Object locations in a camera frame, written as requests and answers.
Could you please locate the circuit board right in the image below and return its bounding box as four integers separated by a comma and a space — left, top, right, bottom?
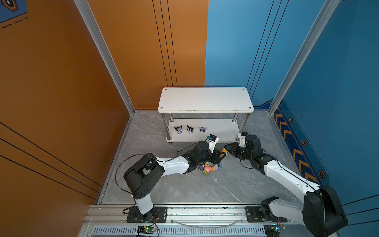
264, 224, 287, 237

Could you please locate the white two-tier metal shelf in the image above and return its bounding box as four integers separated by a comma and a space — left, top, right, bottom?
158, 87, 254, 143

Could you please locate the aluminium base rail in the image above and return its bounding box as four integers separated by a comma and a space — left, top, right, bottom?
79, 203, 312, 237

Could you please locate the green truck orange top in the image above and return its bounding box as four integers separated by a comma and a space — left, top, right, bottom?
221, 149, 229, 156

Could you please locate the aluminium corner post right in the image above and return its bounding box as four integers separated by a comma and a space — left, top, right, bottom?
268, 0, 340, 116

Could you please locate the green circuit board left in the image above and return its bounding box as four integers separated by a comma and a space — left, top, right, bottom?
137, 226, 158, 237

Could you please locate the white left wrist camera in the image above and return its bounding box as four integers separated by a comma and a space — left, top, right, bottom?
206, 134, 219, 153

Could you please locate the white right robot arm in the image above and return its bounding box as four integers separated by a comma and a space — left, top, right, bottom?
224, 135, 348, 237

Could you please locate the aluminium corner post left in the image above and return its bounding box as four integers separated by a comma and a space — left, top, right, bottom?
74, 0, 135, 116

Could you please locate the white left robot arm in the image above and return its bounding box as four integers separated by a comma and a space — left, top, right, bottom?
123, 141, 226, 215

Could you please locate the pink pig toy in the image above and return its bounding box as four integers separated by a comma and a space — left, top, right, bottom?
203, 166, 214, 176

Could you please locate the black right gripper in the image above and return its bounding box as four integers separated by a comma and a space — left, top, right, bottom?
223, 142, 253, 162

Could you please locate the black purple kuromi figure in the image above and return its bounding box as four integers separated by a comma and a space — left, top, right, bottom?
175, 125, 183, 134

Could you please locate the aluminium corner post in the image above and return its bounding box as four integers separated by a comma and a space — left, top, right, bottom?
268, 0, 340, 116
74, 0, 135, 116

